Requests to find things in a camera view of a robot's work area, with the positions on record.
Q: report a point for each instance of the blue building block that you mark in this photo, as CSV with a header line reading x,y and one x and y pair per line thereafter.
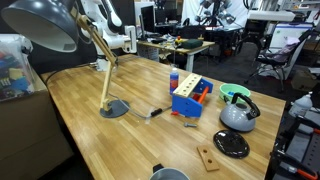
x,y
230,93

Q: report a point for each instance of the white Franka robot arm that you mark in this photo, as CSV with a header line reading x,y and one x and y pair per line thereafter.
x,y
113,40

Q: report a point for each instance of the light green pot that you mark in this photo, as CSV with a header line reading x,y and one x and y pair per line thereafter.
x,y
240,88

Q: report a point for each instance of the wooden block with two holes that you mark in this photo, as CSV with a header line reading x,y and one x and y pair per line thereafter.
x,y
208,159

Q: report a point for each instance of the blue bottle white cap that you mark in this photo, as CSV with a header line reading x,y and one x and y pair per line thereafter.
x,y
174,81

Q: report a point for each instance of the red toy piece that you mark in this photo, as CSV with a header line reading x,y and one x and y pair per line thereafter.
x,y
175,113

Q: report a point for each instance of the gray toy bolt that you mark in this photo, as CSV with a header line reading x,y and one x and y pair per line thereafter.
x,y
190,125

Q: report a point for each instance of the light wooden background desk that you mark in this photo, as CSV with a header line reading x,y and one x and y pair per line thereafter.
x,y
190,50

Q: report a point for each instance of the dark green case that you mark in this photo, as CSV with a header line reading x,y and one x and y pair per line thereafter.
x,y
192,43

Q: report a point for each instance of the black computer monitor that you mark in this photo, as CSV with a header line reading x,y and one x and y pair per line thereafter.
x,y
147,18

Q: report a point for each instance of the black background table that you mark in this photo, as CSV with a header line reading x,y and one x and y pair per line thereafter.
x,y
226,36

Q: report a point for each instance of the black round plate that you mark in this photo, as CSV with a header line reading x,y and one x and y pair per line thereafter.
x,y
231,144

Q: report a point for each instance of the studio light cluster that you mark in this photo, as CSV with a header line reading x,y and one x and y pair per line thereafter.
x,y
216,11

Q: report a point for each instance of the black folding chair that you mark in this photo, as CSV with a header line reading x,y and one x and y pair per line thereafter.
x,y
280,56

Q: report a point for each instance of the brown cardboard box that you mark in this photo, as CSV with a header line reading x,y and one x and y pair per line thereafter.
x,y
26,133

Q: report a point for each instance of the clear plastic bin of toys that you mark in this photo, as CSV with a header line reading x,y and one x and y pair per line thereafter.
x,y
13,73

